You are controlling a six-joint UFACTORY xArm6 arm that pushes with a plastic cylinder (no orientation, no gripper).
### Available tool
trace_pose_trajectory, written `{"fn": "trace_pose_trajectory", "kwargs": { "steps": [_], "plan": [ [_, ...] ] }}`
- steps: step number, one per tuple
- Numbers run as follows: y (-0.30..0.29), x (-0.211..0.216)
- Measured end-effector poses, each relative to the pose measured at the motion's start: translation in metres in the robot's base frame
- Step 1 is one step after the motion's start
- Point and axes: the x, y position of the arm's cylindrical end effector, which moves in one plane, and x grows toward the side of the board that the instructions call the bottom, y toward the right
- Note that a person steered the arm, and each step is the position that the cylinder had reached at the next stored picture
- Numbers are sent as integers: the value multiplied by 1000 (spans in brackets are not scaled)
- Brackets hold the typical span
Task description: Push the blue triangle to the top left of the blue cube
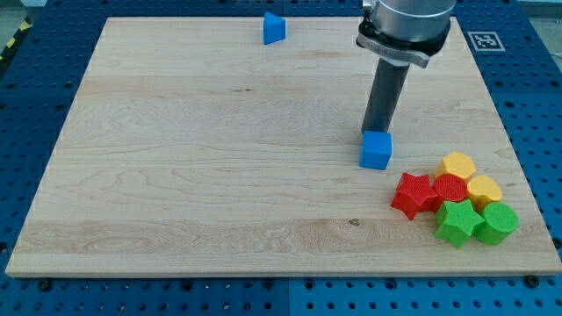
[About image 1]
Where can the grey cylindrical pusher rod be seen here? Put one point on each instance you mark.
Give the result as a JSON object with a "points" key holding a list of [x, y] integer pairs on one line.
{"points": [[384, 96]]}

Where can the blue triangle block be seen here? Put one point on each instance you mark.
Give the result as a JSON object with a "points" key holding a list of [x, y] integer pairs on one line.
{"points": [[274, 28]]}

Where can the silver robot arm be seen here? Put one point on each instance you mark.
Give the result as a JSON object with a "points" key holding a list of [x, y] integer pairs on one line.
{"points": [[402, 33]]}

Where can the blue cube block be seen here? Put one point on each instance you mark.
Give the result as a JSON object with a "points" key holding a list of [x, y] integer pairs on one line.
{"points": [[376, 150]]}

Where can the white fiducial marker tag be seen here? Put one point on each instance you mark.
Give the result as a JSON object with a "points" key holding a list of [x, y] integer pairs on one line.
{"points": [[485, 41]]}

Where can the yellow hexagon block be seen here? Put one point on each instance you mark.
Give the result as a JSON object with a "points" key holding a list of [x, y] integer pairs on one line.
{"points": [[457, 164]]}

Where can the red star block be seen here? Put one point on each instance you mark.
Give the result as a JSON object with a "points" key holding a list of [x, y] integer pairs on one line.
{"points": [[414, 194]]}

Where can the red cylinder block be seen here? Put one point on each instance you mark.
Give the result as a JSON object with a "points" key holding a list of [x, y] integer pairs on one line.
{"points": [[450, 188]]}

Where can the yellow heart block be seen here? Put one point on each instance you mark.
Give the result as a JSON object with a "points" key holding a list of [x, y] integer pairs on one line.
{"points": [[482, 191]]}

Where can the green star block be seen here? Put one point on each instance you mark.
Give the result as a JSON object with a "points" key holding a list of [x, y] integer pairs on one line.
{"points": [[456, 222]]}

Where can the green cylinder block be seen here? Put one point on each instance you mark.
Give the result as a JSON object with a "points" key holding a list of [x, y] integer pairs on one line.
{"points": [[500, 220]]}

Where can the light wooden board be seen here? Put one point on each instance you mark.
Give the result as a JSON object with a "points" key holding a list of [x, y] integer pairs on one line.
{"points": [[191, 149]]}

